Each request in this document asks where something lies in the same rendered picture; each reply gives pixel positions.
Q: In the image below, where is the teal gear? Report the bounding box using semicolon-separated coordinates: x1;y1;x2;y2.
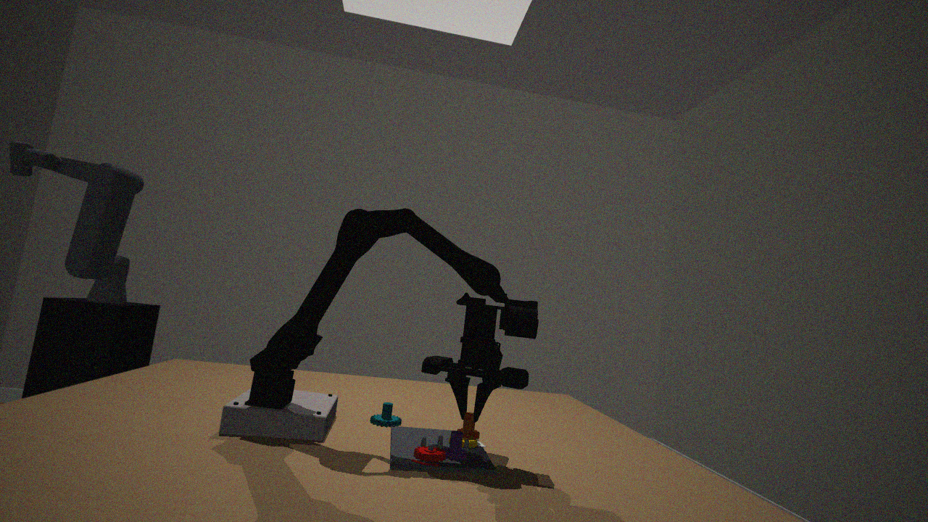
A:
370;402;402;427

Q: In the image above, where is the red gear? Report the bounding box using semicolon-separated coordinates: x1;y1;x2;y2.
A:
413;446;446;462

